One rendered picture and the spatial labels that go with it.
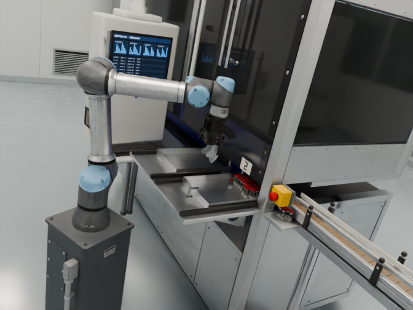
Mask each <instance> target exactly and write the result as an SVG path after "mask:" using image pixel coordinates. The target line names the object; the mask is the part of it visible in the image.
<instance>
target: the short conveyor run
mask: <svg viewBox="0 0 413 310"><path fill-rule="evenodd" d="M301 197H302V198H298V197H297V196H295V197H294V201H293V204H292V205H291V206H287V208H289V209H291V211H293V212H294V214H293V218H292V219H293V220H294V221H295V222H296V223H297V224H299V225H300V227H299V229H297V230H296V231H297V232H298V233H299V234H300V235H301V236H303V237H304V238H305V239H306V240H308V241H309V242H310V243H311V244H312V245H313V246H314V247H316V248H317V249H318V250H319V251H320V252H321V253H322V254H324V255H325V256H326V257H327V258H329V259H330V260H331V261H332V262H333V263H334V264H335V265H336V266H338V267H339V268H340V269H341V270H343V272H344V273H346V274H347V275H348V276H349V277H351V278H352V279H353V280H354V281H355V282H356V283H357V284H359V285H360V286H361V287H362V288H364V289H365V290H366V291H367V292H368V293H369V294H370V295H372V296H373V297H374V298H375V299H376V300H377V301H378V302H380V303H381V304H382V305H383V306H385V307H386V308H387V309H388V310H413V272H412V271H411V270H409V269H408V268H407V267H405V266H404V262H405V260H406V259H405V258H404V257H407V252H405V251H402V252H401V255H402V256H401V255H400V256H399V257H398V259H397V260H395V259H394V258H393V257H391V256H390V255H389V254H387V253H386V252H384V251H383V250H382V249H380V248H378V246H376V245H374V244H373V243H372V242H371V241H369V240H367V239H366V238H365V237H363V236H362V235H361V234H359V233H358V232H356V231H355V230H354V229H352V228H351V227H349V226H348V225H347V224H345V223H344V222H343V221H341V220H340V219H338V218H337V217H336V216H334V215H333V214H332V213H333V210H334V209H333V207H334V206H335V203H334V202H331V203H330V206H329V207H328V209H327V210H326V209H325V208H323V207H322V206H321V205H319V204H317V203H316V202H315V201H313V200H312V199H311V198H309V197H308V196H306V195H305V194H304V193H301Z"/></svg>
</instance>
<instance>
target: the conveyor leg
mask: <svg viewBox="0 0 413 310"><path fill-rule="evenodd" d="M318 252H319V250H318V249H317V248H316V247H314V246H313V245H312V244H311V243H309V246H308V248H307V251H306V253H305V257H304V260H303V262H302V265H301V268H300V271H299V274H298V276H297V279H296V283H295V285H294V288H293V291H292V294H291V297H290V299H289V302H288V305H287V308H286V310H298V307H299V304H300V302H301V299H302V296H303V294H304V290H305V288H306V285H307V282H308V280H309V277H310V274H311V272H312V269H313V265H314V264H315V260H316V258H317V255H318Z"/></svg>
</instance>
